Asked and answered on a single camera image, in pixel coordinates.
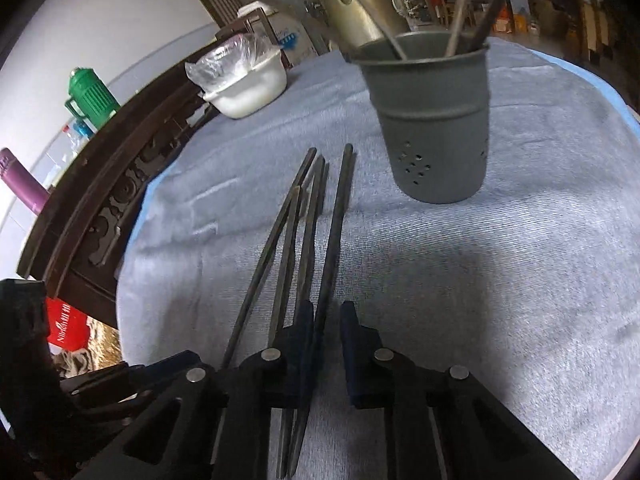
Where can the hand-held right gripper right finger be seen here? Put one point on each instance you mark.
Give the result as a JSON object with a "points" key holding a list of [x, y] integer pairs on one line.
{"points": [[350, 350]]}

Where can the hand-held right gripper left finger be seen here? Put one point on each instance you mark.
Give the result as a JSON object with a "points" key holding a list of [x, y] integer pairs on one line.
{"points": [[302, 330]]}

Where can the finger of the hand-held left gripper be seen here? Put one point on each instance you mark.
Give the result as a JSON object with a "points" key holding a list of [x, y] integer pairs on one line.
{"points": [[110, 402], [130, 370]]}

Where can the grey metal chopstick holder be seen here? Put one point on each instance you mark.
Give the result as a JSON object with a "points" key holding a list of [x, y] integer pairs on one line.
{"points": [[435, 135]]}

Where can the red plastic bag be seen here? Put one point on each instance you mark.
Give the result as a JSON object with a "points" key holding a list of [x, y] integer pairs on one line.
{"points": [[67, 325]]}

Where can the grey table cloth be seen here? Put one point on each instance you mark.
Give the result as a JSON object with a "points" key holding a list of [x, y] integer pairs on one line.
{"points": [[450, 285]]}

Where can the dark carved wooden sideboard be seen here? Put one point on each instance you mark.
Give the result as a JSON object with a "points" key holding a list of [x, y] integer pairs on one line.
{"points": [[100, 200]]}

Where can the purple thermos bottle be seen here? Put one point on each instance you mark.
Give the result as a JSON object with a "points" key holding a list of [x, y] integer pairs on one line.
{"points": [[22, 180]]}

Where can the blue bottle with red cap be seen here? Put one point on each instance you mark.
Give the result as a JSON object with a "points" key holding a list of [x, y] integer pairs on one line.
{"points": [[80, 130]]}

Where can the white bowl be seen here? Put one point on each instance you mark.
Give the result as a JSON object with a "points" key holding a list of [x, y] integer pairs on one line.
{"points": [[250, 95]]}

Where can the green thermos jug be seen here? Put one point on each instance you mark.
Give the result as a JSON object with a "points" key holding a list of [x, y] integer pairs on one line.
{"points": [[92, 97]]}

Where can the white appliance with blue print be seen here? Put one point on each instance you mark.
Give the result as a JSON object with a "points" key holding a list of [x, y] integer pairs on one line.
{"points": [[292, 35]]}

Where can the white pot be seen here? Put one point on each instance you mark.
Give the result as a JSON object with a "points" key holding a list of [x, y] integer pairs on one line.
{"points": [[255, 9]]}

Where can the blue table cloth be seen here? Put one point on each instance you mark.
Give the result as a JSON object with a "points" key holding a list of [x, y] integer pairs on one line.
{"points": [[620, 100]]}

